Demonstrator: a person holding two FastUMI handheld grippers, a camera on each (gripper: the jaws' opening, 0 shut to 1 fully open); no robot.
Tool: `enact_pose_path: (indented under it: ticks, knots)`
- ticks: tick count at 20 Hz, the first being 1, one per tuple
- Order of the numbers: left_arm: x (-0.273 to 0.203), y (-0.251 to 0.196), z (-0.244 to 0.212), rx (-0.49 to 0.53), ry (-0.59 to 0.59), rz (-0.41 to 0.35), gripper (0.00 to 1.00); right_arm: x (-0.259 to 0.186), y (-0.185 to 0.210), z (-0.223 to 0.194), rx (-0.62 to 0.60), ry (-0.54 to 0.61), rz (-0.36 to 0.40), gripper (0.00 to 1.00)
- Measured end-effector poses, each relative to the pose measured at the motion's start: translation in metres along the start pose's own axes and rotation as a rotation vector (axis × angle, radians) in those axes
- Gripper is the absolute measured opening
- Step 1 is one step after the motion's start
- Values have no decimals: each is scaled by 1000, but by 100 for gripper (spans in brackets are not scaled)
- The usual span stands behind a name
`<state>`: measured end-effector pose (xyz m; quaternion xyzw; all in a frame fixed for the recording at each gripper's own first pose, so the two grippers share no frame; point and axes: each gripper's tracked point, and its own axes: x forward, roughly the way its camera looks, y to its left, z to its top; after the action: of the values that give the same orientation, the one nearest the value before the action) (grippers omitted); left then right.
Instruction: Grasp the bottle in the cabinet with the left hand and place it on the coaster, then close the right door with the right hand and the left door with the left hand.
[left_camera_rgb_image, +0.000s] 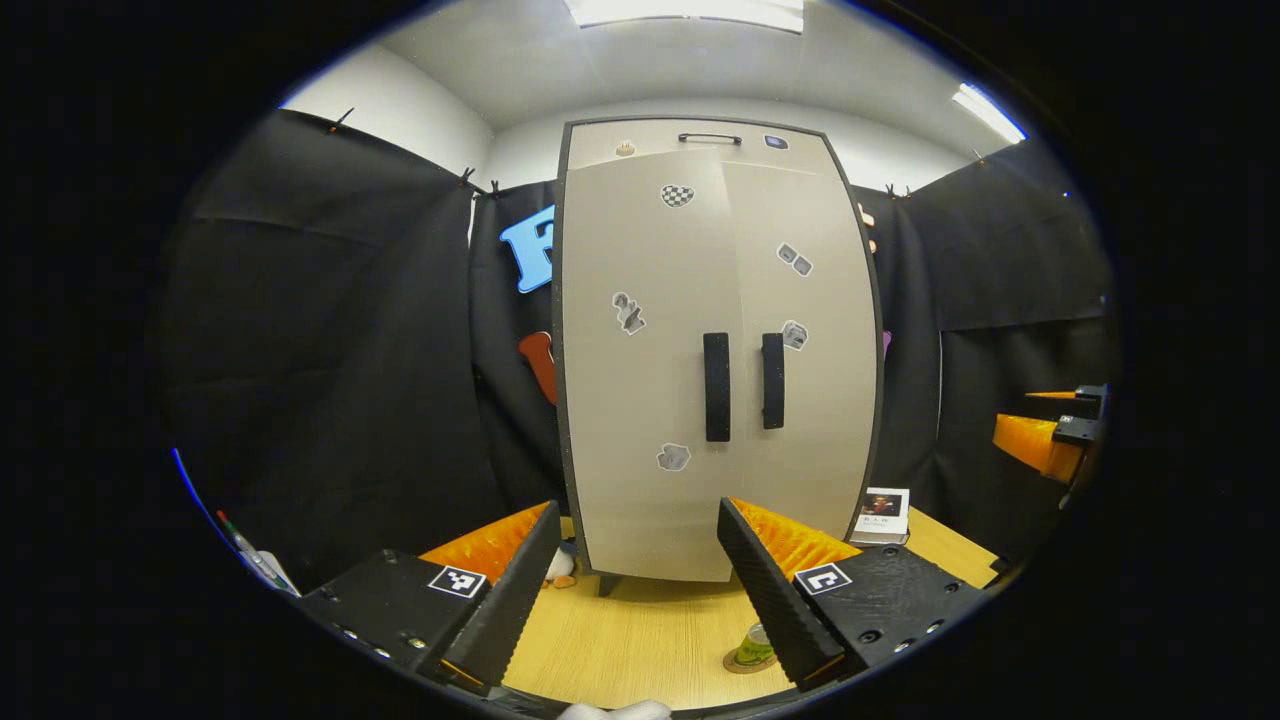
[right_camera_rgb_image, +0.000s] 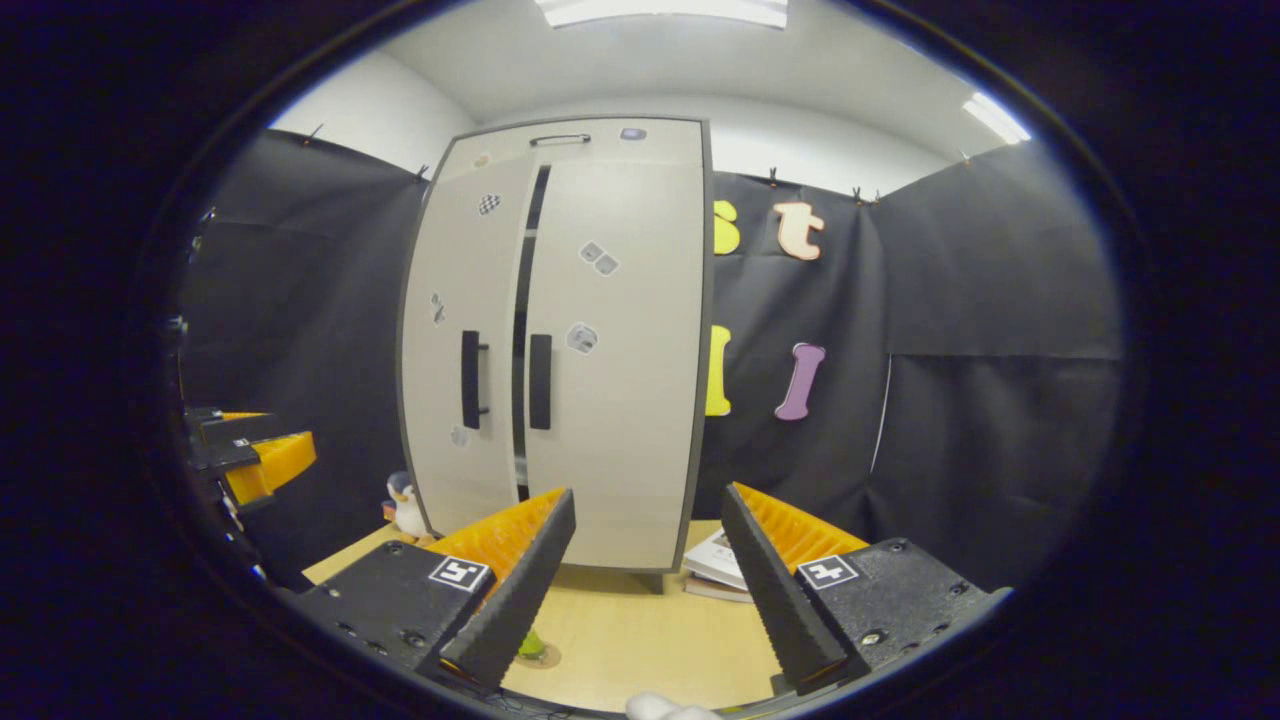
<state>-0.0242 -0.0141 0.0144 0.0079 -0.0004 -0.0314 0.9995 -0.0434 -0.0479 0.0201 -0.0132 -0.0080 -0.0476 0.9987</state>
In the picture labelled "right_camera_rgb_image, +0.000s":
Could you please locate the white and grey cabinet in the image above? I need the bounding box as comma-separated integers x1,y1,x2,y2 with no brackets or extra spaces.
397,115,716,596

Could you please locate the white cabinet door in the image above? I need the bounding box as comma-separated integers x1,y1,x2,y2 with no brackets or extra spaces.
397,150,541,541
515,160,713,573

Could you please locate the narrow ceiling light strip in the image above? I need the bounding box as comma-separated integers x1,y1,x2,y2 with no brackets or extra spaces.
962,92,1031,146

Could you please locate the thin brown-edged book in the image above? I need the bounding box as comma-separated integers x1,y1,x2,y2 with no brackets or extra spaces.
683,572,753,604

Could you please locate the black backdrop cloth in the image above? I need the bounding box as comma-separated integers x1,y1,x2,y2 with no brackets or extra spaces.
180,128,1123,591

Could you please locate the penguin plush toy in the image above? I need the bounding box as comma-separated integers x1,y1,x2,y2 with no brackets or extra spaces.
384,471,433,543

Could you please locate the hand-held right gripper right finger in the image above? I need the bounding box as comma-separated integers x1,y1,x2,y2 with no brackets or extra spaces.
720,482,1011,698

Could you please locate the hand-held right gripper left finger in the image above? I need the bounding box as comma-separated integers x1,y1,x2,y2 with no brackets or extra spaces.
295,487,578,696

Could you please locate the long ceiling light panel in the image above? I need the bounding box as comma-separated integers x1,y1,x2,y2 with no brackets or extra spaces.
535,0,791,29

